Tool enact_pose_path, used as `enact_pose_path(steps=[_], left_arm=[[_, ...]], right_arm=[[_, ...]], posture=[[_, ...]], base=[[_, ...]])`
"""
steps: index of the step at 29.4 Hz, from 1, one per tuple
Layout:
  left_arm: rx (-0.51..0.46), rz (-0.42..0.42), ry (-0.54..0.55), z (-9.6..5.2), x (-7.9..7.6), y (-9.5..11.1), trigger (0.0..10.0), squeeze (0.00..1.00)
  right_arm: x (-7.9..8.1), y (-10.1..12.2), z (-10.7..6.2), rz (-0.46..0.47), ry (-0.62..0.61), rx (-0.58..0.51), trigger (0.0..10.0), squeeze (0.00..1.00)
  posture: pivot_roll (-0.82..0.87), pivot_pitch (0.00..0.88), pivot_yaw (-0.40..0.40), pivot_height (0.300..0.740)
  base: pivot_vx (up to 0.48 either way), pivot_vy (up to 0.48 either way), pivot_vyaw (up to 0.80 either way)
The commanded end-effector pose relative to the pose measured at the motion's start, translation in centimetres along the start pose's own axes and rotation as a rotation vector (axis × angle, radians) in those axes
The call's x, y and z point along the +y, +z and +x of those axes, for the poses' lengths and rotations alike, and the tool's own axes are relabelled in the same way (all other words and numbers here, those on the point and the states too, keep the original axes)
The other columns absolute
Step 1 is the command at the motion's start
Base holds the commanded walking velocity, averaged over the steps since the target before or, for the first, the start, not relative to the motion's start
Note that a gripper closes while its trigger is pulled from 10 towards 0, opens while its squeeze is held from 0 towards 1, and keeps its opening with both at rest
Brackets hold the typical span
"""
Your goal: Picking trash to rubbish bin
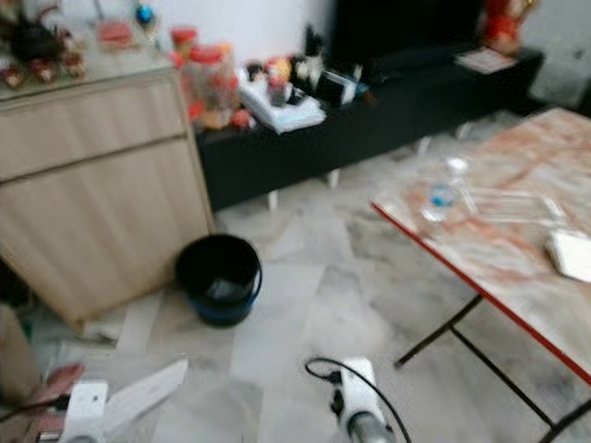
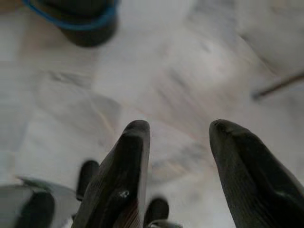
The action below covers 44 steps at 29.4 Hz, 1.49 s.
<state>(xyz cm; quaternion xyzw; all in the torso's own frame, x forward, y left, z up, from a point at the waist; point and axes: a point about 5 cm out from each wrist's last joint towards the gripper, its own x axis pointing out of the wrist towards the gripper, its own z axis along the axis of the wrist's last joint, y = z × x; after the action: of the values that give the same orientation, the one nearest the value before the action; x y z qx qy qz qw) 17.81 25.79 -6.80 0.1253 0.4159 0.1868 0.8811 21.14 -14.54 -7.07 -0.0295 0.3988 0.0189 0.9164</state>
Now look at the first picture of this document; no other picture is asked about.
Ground pink slipper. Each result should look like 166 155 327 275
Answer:
28 363 89 435

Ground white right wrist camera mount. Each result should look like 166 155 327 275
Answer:
337 357 380 425

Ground clear water bottle blue label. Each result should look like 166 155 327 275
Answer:
420 157 472 224

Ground dark ornament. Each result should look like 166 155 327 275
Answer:
9 9 89 89

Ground white box stack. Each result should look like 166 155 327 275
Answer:
237 78 327 135

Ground clear plastic box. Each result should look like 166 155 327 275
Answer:
462 185 569 227

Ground grey paper packet with label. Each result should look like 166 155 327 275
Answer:
203 276 247 301

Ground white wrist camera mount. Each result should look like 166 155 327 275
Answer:
337 357 380 425
66 380 109 443

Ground red marble pattern table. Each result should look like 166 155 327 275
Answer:
371 106 591 442

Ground black television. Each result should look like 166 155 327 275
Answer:
328 0 490 66

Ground person leg beige trousers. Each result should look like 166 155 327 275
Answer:
0 305 30 407

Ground small red lid jar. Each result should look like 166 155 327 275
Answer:
171 28 201 70

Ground red white magazine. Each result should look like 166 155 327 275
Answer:
455 48 518 75

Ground blue ball ornament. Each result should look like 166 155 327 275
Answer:
134 3 158 29

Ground red figurine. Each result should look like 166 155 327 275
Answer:
480 0 541 54

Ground dark bin with blue handle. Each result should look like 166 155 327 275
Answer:
175 233 264 327

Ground red tray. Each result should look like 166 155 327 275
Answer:
97 20 139 52

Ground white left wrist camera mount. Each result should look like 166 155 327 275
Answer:
66 380 109 443

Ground white square card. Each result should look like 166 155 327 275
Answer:
545 231 591 283

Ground light wooden cabinet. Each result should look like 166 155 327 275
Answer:
0 69 215 324

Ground large red lid jar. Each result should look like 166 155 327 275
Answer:
187 44 238 130

